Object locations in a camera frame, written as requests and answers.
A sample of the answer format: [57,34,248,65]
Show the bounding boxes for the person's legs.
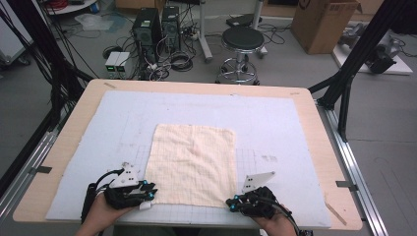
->
[112,225,264,236]

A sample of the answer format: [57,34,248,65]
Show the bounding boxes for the white power supply unit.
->
[104,51,122,80]
[114,51,132,79]

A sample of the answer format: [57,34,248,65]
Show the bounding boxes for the large black computer tower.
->
[132,8,163,63]

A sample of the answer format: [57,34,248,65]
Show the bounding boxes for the person's right hand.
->
[254,205,299,236]

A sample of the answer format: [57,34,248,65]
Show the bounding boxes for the white round table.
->
[45,0,99,16]

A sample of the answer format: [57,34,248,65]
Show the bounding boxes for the dark metal clamp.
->
[29,165,53,175]
[335,180,359,192]

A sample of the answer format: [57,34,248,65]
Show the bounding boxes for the coiled black cable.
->
[169,51,195,73]

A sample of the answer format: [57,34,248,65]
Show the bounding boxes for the clear plastic bag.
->
[74,13,127,33]

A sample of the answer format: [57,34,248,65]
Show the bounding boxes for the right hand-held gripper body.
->
[240,170,280,220]

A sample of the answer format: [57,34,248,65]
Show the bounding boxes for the black round stool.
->
[215,26,266,87]

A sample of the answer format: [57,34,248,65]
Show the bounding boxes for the cardboard box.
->
[290,0,362,55]

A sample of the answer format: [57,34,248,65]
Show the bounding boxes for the aluminium rail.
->
[0,131,58,224]
[316,99,389,236]

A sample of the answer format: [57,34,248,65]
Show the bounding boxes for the cream cloth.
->
[139,123,238,210]

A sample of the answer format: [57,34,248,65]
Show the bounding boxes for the person's left hand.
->
[86,193,134,228]

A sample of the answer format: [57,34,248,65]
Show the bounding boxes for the white stand leg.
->
[196,0,214,64]
[252,0,268,59]

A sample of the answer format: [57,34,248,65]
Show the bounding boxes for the black flat case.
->
[225,13,264,28]

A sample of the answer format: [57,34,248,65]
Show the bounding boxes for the white grid mat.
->
[45,89,332,229]

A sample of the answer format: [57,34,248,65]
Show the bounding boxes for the white panel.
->
[0,0,33,65]

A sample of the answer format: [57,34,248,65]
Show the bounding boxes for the black metal frame with cables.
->
[0,0,94,198]

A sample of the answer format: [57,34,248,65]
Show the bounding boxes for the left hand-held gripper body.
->
[103,161,148,210]

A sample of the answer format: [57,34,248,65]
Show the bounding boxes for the narrow black computer tower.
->
[161,5,181,52]

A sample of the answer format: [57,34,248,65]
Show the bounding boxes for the black metal frame strut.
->
[308,0,417,143]

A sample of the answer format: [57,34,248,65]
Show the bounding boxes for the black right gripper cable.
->
[262,193,313,236]

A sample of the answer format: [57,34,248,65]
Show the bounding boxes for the white board with robot parts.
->
[332,21,414,77]

